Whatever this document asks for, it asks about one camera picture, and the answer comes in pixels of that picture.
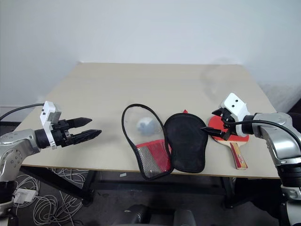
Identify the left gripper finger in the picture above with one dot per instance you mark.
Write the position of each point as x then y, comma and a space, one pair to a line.
87, 135
80, 122

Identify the black metal table frame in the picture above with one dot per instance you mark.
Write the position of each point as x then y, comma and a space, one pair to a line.
70, 191

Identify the white blue wad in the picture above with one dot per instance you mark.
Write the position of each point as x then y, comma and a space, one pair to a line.
145, 126

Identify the red table tennis paddle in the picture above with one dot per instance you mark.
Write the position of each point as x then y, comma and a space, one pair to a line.
238, 155

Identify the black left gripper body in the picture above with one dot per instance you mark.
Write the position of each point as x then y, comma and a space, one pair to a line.
61, 135

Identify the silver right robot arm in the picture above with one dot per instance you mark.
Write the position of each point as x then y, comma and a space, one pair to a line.
279, 141

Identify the white power adapter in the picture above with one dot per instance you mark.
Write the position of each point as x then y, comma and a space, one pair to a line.
24, 196

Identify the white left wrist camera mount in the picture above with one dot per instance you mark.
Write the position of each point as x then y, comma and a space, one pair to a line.
48, 110

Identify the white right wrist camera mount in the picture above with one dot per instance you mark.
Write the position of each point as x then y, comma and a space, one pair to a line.
236, 104

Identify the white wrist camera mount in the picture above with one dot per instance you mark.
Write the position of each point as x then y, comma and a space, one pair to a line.
48, 110
236, 104

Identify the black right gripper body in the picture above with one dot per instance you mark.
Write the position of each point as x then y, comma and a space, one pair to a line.
229, 122

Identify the small white label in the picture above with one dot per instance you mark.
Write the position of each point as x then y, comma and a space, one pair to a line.
123, 175

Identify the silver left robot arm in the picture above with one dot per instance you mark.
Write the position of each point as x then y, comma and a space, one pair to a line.
21, 141

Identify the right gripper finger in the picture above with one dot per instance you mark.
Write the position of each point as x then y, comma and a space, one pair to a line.
214, 131
217, 112

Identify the red mesh pouch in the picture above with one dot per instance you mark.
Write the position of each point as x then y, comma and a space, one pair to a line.
185, 141

